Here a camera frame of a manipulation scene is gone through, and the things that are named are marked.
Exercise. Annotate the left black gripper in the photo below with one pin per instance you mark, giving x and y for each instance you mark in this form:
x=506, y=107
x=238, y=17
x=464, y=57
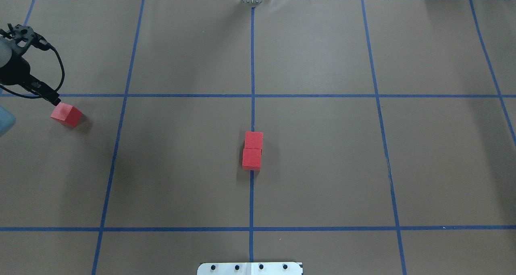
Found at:
x=16, y=71

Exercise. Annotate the red block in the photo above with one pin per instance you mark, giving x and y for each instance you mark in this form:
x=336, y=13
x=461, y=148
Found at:
x=67, y=115
x=254, y=140

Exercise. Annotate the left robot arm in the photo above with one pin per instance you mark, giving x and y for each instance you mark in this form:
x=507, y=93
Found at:
x=10, y=48

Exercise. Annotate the brown paper table mat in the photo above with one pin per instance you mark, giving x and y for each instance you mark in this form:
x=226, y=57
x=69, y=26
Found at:
x=389, y=138

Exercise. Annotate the metal base plate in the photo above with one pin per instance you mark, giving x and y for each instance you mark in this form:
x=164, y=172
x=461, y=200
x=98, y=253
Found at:
x=250, y=268

